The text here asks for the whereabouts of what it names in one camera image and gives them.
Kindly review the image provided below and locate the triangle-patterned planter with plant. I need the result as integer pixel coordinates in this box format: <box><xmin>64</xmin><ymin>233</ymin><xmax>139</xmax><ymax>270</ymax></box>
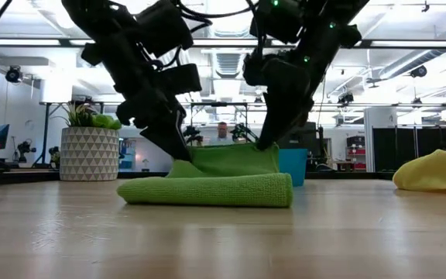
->
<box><xmin>54</xmin><ymin>101</ymin><xmax>124</xmax><ymax>182</ymax></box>

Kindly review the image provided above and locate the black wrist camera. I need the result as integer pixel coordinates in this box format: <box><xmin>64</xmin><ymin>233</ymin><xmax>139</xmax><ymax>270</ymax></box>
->
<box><xmin>243</xmin><ymin>53</ymin><xmax>282</xmax><ymax>87</ymax></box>
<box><xmin>156</xmin><ymin>63</ymin><xmax>203</xmax><ymax>95</ymax></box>

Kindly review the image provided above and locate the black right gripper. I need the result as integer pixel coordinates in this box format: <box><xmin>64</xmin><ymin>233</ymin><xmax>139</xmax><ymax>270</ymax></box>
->
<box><xmin>256</xmin><ymin>0</ymin><xmax>369</xmax><ymax>151</ymax></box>

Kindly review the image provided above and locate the black overhead frame bar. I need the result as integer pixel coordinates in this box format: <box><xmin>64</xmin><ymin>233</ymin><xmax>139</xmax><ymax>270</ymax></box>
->
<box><xmin>0</xmin><ymin>37</ymin><xmax>446</xmax><ymax>50</ymax></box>

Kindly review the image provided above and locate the yellow microfiber towel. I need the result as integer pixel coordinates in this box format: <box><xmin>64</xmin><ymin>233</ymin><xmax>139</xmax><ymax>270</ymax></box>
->
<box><xmin>392</xmin><ymin>149</ymin><xmax>446</xmax><ymax>193</ymax></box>

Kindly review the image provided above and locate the silver ceiling duct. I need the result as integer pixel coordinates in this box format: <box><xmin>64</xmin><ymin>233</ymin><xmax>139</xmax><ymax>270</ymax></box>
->
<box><xmin>203</xmin><ymin>0</ymin><xmax>259</xmax><ymax>38</ymax></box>

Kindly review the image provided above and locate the black room partition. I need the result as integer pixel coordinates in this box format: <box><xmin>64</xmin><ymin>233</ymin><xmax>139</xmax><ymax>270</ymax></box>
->
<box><xmin>372</xmin><ymin>115</ymin><xmax>446</xmax><ymax>171</ymax></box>

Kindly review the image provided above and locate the blue plastic bin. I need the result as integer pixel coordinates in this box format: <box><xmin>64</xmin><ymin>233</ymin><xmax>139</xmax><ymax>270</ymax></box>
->
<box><xmin>278</xmin><ymin>148</ymin><xmax>309</xmax><ymax>188</ymax></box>

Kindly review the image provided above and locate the green microfiber towel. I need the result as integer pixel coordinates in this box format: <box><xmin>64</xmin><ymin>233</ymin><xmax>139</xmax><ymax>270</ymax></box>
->
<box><xmin>116</xmin><ymin>142</ymin><xmax>294</xmax><ymax>208</ymax></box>

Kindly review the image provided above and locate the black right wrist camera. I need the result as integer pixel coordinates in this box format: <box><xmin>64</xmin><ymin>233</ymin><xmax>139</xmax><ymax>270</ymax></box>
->
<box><xmin>243</xmin><ymin>53</ymin><xmax>282</xmax><ymax>87</ymax></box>

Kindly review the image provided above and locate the person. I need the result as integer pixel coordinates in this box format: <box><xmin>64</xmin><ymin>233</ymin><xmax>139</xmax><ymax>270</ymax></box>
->
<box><xmin>209</xmin><ymin>121</ymin><xmax>235</xmax><ymax>147</ymax></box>

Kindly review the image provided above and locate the white pillar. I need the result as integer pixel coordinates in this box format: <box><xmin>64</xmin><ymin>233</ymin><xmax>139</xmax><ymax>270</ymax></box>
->
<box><xmin>363</xmin><ymin>107</ymin><xmax>398</xmax><ymax>174</ymax></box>

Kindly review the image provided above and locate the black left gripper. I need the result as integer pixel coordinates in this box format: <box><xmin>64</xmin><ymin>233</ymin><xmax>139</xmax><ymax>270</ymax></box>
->
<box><xmin>60</xmin><ymin>0</ymin><xmax>192</xmax><ymax>162</ymax></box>

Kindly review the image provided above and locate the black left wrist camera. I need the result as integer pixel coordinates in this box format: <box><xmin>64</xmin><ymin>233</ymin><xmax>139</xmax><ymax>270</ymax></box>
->
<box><xmin>156</xmin><ymin>63</ymin><xmax>203</xmax><ymax>95</ymax></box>

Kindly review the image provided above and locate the black computer monitor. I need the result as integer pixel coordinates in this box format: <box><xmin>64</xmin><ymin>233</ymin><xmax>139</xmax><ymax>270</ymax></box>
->
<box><xmin>280</xmin><ymin>122</ymin><xmax>324</xmax><ymax>171</ymax></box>

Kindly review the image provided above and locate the red storage shelf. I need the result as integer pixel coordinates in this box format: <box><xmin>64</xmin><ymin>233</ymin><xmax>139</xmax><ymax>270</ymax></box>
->
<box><xmin>345</xmin><ymin>135</ymin><xmax>367</xmax><ymax>171</ymax></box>

